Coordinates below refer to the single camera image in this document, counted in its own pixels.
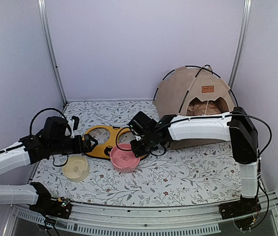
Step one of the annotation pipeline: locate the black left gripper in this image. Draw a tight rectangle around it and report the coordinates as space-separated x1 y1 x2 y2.
50 133 98 155

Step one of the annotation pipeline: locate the yellow double bowl holder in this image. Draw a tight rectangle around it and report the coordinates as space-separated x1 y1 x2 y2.
82 125 149 160

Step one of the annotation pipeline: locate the pink pet bowl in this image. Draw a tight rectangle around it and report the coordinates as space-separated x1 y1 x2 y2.
110 146 140 173

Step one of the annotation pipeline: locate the cream pet bowl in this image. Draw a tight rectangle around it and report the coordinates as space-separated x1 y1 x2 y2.
62 155 90 182

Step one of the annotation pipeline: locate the black tent pole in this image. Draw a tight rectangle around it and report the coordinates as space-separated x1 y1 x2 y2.
177 67 205 116
153 65 238 109

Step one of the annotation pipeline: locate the brown patterned pillow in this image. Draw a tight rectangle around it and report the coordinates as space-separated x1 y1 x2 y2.
186 101 221 116

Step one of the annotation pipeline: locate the beige fabric pet tent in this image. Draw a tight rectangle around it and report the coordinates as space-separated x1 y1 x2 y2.
152 64 238 148

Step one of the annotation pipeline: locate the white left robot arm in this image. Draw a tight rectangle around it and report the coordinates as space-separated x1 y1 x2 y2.
0 116 98 213

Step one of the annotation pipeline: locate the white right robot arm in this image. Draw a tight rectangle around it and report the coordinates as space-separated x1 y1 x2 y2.
127 107 259 214

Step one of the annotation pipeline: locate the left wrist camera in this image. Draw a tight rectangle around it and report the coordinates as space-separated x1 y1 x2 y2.
65 116 80 138

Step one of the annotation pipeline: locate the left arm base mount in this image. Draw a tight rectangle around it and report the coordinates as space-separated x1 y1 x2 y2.
29 182 72 219

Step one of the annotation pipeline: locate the front aluminium rail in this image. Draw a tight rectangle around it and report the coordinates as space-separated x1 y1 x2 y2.
2 191 278 236

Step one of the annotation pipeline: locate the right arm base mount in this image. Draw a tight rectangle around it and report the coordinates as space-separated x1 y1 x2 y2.
219 196 261 231

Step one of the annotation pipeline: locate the right metal frame post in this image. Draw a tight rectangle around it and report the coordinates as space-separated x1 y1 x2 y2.
228 0 252 89

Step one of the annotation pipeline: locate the metal frame post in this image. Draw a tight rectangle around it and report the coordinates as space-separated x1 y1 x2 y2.
37 0 67 104
228 0 252 89

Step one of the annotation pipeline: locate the left metal frame post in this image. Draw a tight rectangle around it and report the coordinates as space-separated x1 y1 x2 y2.
37 0 67 104

